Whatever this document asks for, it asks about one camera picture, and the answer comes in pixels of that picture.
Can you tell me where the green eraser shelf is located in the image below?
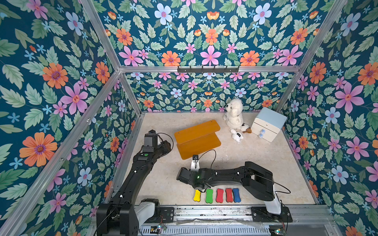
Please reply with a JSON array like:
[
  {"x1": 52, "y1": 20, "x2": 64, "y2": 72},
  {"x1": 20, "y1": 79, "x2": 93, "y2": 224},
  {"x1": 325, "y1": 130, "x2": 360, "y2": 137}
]
[{"x1": 205, "y1": 189, "x2": 213, "y2": 204}]

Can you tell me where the yellow eraser shelf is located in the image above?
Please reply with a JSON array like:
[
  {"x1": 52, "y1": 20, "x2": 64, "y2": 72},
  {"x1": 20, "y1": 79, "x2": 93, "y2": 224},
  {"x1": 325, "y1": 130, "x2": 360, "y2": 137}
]
[{"x1": 193, "y1": 190, "x2": 201, "y2": 202}]

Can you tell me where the red eraser shelf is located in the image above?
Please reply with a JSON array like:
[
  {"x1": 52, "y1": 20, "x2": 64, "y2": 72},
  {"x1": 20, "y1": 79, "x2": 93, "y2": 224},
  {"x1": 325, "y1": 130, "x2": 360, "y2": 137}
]
[{"x1": 216, "y1": 188, "x2": 224, "y2": 204}]

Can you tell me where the orange wooden two-tier shelf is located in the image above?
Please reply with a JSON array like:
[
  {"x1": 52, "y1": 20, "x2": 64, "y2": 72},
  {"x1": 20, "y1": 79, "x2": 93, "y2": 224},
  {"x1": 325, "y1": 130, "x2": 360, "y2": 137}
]
[{"x1": 174, "y1": 120, "x2": 221, "y2": 160}]

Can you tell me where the blue eraser shelf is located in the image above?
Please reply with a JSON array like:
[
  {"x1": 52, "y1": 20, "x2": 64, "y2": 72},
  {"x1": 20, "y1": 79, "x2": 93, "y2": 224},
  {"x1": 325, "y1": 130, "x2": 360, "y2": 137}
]
[{"x1": 232, "y1": 188, "x2": 241, "y2": 203}]

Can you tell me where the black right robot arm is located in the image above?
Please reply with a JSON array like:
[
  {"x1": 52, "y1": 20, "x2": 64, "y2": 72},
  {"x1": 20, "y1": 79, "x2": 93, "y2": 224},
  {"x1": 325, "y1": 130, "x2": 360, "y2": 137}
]
[{"x1": 176, "y1": 161, "x2": 282, "y2": 215}]

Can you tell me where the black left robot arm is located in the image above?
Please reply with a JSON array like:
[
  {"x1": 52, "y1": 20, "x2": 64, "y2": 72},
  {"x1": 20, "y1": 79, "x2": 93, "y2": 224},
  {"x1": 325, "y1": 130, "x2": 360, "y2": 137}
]
[{"x1": 96, "y1": 141, "x2": 171, "y2": 236}]

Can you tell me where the small brown white plush toy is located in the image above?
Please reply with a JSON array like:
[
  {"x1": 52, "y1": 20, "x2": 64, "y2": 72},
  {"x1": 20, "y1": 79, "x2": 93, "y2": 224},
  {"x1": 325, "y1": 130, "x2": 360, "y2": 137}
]
[{"x1": 241, "y1": 124, "x2": 252, "y2": 133}]

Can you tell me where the large cream plush dog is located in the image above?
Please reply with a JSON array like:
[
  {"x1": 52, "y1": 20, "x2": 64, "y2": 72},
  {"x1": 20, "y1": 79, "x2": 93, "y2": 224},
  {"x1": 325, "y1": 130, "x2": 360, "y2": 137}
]
[{"x1": 223, "y1": 98, "x2": 249, "y2": 132}]

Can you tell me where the white three drawer cabinet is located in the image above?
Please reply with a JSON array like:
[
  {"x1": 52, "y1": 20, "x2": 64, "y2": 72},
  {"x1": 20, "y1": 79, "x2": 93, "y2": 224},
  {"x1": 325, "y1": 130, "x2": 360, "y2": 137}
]
[{"x1": 251, "y1": 107, "x2": 287, "y2": 142}]

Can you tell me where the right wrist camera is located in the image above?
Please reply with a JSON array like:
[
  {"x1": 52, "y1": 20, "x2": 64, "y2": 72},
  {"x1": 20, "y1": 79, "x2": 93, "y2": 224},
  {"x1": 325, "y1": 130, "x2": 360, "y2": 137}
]
[{"x1": 191, "y1": 155, "x2": 200, "y2": 172}]

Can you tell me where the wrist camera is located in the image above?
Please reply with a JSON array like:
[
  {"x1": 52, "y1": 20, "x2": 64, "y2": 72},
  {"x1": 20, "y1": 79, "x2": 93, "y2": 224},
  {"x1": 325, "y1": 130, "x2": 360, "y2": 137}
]
[
  {"x1": 191, "y1": 155, "x2": 200, "y2": 172},
  {"x1": 144, "y1": 130, "x2": 158, "y2": 148}
]

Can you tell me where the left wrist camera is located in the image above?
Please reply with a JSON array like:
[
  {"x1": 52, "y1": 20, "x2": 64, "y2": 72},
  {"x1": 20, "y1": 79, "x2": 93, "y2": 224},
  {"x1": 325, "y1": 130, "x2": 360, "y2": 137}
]
[{"x1": 144, "y1": 130, "x2": 158, "y2": 148}]

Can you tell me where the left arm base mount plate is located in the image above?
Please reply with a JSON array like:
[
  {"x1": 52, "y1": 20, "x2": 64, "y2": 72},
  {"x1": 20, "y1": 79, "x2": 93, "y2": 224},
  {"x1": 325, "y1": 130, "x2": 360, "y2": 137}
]
[{"x1": 145, "y1": 207, "x2": 175, "y2": 224}]

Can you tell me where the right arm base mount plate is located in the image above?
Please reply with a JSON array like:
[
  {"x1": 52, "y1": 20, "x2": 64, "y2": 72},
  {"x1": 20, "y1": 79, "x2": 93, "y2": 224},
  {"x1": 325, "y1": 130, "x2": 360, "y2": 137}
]
[{"x1": 251, "y1": 205, "x2": 293, "y2": 223}]

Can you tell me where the black wall hook rail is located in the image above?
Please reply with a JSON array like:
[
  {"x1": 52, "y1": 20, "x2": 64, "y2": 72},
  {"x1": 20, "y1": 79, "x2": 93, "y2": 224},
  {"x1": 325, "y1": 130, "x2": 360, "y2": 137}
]
[{"x1": 177, "y1": 66, "x2": 240, "y2": 74}]

